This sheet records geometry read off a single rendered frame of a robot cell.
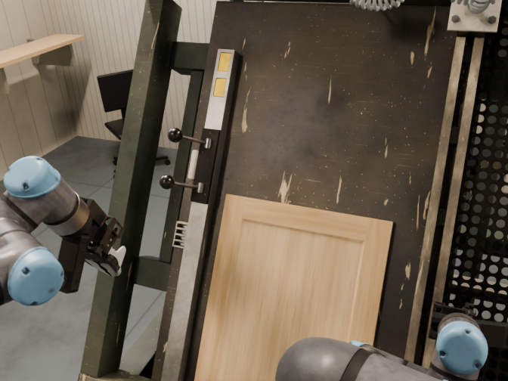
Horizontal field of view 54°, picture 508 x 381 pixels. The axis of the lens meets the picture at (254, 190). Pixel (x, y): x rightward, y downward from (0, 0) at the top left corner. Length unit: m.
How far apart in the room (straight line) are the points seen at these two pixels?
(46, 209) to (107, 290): 0.64
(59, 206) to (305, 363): 0.51
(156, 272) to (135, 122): 0.44
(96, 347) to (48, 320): 1.70
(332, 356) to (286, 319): 0.75
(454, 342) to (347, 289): 0.43
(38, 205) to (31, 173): 0.05
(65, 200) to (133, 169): 0.57
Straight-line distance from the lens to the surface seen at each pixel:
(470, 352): 0.90
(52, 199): 0.88
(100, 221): 1.02
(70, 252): 1.00
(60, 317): 3.21
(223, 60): 1.40
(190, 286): 1.36
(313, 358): 0.56
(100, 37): 5.08
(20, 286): 0.75
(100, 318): 1.51
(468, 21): 1.24
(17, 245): 0.79
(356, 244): 1.25
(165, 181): 1.26
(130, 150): 1.46
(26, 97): 5.15
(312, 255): 1.27
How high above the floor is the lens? 2.02
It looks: 29 degrees down
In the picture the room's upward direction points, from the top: 2 degrees counter-clockwise
